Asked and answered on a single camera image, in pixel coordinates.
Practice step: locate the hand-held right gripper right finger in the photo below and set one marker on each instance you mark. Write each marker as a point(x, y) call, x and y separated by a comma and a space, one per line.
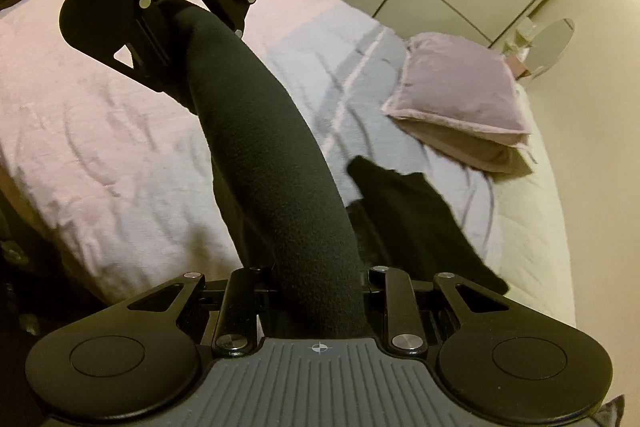
point(397, 302)

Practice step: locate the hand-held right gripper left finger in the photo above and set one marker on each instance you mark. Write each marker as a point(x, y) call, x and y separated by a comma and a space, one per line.
point(240, 297)

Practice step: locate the dark fleece garment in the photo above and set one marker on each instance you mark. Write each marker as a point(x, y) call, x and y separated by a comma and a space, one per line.
point(280, 167)

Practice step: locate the white mattress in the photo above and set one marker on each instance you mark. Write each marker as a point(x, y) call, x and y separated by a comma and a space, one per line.
point(540, 217)

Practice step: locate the brownish pink pillow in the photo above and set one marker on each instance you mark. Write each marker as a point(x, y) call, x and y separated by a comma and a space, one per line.
point(480, 154)

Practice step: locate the purple pillow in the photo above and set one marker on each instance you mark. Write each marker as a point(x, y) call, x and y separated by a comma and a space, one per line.
point(460, 82)

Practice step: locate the small pink box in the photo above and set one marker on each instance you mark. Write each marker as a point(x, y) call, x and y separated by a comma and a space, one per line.
point(515, 66)

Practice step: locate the round mirror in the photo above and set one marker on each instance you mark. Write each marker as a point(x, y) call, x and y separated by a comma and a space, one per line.
point(550, 44)

